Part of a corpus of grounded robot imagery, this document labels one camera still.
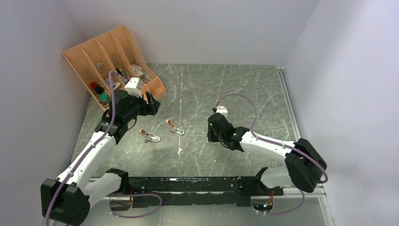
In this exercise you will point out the red round stamp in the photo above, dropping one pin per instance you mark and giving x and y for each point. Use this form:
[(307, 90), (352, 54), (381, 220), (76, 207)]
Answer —
[(93, 85)]

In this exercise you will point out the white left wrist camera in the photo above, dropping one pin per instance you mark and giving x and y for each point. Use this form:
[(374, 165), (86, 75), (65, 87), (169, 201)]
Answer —
[(133, 87)]

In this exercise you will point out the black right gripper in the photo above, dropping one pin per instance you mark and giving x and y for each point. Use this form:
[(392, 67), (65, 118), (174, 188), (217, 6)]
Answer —
[(210, 135)]

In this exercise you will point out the black round stamp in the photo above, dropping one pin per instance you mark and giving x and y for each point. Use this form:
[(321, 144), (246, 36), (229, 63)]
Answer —
[(99, 90)]

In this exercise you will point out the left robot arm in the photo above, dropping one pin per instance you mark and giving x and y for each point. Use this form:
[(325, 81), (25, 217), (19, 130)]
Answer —
[(69, 198)]

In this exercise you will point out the green stamp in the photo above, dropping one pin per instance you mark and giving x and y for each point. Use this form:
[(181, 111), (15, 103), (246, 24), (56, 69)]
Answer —
[(103, 99)]

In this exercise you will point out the peach plastic file organizer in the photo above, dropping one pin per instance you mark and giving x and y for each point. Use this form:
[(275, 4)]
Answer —
[(93, 59)]

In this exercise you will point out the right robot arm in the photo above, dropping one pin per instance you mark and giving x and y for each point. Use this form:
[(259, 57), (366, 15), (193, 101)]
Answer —
[(301, 165)]

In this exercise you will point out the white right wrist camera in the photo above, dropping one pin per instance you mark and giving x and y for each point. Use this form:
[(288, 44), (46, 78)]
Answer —
[(221, 110)]

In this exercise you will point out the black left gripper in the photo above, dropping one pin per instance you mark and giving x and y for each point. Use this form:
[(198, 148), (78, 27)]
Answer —
[(150, 108)]

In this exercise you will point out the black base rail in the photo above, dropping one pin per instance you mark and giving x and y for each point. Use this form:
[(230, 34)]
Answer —
[(200, 190)]

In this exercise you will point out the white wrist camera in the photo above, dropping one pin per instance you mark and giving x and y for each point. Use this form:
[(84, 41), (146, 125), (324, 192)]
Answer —
[(133, 87), (221, 110)]

